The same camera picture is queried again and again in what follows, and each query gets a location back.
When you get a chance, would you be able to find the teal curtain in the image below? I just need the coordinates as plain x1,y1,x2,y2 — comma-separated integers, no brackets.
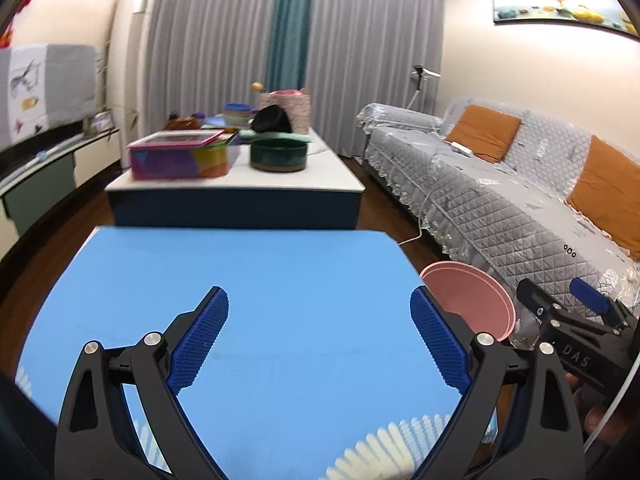
265,0,319,94

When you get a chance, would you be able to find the grey deer-print cover cloth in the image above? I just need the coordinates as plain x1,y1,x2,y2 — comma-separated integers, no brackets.
0,44,101,149

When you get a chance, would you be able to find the white stand lamp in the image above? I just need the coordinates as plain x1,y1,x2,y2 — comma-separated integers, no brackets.
407,65,442,112

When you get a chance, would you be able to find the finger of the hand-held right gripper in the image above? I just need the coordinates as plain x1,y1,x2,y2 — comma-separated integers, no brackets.
569,277,632,332
516,279,567,330

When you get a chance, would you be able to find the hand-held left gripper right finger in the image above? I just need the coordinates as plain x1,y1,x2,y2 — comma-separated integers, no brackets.
409,285,586,480

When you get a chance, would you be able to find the brown teapot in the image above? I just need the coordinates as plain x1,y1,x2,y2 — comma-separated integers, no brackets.
162,115,204,132

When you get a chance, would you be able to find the grey curtain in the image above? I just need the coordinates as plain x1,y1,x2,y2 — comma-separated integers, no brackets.
305,0,447,159
144,0,282,137

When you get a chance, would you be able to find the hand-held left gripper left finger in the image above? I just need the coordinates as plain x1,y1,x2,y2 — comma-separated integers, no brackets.
54,285,230,480

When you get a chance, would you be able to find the thin-stemmed green plant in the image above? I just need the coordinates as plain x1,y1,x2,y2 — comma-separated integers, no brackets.
95,44,144,132

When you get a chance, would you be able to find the light green cloth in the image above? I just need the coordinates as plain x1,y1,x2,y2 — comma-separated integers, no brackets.
239,130,312,144

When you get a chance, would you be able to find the white rod with blue bead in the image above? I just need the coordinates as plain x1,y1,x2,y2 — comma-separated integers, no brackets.
0,132,87,182

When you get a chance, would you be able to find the framed landscape picture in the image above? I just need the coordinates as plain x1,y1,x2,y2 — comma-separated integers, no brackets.
491,0,640,39

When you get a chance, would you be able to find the pink plastic bin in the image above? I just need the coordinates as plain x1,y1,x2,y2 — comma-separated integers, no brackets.
419,261,517,346

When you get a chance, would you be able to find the dark green round tin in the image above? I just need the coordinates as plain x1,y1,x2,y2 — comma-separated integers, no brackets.
250,138,309,174

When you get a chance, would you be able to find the colourful rectangular tin box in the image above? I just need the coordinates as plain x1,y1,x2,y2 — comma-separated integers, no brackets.
126,130,242,181

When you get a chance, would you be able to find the white cable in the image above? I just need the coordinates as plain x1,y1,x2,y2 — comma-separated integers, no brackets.
397,125,452,247

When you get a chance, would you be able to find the grey quilted sofa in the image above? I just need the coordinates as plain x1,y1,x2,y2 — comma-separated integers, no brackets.
356,97,640,342

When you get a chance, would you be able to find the stack of colourful bowls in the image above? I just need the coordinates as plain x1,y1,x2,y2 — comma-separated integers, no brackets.
222,102,254,126

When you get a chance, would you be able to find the person's right hand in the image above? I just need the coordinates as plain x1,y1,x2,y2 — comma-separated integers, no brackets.
565,372,622,437

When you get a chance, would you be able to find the black round hat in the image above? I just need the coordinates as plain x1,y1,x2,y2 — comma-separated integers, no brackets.
251,105,294,135

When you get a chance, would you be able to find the orange cushion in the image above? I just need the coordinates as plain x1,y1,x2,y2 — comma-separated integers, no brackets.
565,135,640,254
444,105,524,164

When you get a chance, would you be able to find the white-topped dark coffee table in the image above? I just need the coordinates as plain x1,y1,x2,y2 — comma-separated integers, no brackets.
105,127,365,231

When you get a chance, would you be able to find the white and green cabinet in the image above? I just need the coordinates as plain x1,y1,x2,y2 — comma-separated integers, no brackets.
0,127,121,242

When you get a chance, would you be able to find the white standing air conditioner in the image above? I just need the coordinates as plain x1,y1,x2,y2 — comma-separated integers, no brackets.
107,0,157,172

